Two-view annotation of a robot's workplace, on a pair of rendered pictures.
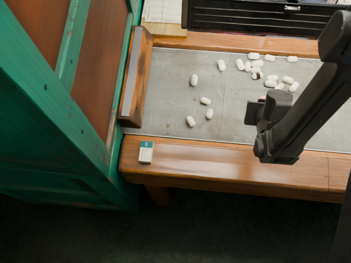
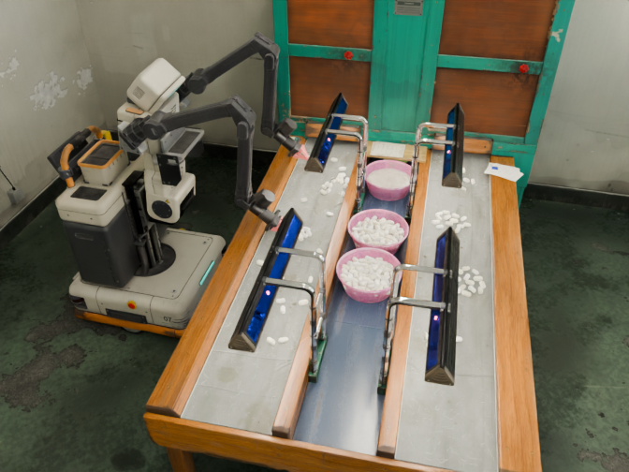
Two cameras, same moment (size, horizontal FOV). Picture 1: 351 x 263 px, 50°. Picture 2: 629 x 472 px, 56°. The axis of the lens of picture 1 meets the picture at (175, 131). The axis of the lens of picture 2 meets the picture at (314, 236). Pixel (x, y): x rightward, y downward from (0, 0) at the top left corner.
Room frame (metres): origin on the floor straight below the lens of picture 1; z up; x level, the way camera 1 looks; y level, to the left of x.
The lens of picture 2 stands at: (0.48, -2.71, 2.35)
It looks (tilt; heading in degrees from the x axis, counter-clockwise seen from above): 39 degrees down; 91
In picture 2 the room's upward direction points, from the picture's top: 1 degrees counter-clockwise
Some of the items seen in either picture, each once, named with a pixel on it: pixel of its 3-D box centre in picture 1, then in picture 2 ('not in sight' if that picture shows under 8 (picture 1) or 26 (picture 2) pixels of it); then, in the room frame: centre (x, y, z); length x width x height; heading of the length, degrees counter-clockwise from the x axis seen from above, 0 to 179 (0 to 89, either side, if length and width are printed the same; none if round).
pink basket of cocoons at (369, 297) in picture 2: not in sight; (368, 277); (0.66, -0.94, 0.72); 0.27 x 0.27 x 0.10
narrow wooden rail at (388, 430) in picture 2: not in sight; (411, 266); (0.84, -0.86, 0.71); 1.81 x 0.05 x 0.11; 79
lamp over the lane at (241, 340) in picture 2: not in sight; (270, 271); (0.30, -1.30, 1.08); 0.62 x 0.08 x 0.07; 79
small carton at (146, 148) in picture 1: (145, 152); not in sight; (0.30, 0.09, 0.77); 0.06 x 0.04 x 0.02; 169
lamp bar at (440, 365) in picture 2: not in sight; (445, 296); (0.85, -1.41, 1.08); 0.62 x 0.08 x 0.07; 79
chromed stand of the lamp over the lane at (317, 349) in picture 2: not in sight; (295, 314); (0.38, -1.32, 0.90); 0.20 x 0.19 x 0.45; 79
